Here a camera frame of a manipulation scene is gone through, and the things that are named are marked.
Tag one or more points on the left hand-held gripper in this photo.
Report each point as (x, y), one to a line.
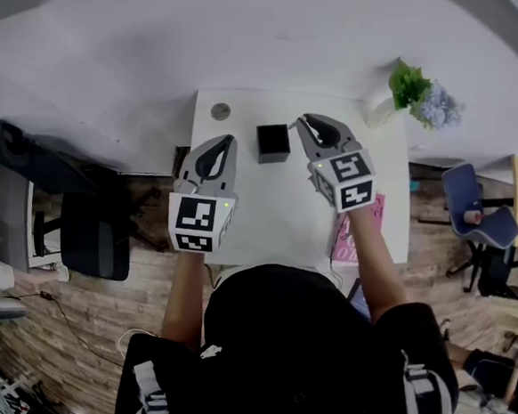
(193, 222)

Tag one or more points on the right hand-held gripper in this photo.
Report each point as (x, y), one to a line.
(350, 181)

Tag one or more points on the black square pen holder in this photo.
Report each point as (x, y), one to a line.
(273, 142)

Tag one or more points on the person's right forearm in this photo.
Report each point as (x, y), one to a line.
(377, 264)

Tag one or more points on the person's left forearm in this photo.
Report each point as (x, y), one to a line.
(181, 297)

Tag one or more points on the round grey desk grommet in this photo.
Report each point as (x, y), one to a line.
(220, 111)

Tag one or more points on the green plant in white pot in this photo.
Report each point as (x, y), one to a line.
(406, 87)

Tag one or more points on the pink booklet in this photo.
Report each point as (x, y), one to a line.
(340, 251)

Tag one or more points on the pale blue flower bunch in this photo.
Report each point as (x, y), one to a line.
(441, 107)

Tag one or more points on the black office chair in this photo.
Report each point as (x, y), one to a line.
(76, 207)

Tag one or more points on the blue notebook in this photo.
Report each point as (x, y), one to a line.
(359, 301)

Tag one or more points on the blue office chair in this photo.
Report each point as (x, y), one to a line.
(483, 224)

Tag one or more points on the black cap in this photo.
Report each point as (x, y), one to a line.
(292, 346)

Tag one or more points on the grey cabinet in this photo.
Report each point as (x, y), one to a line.
(5, 217)

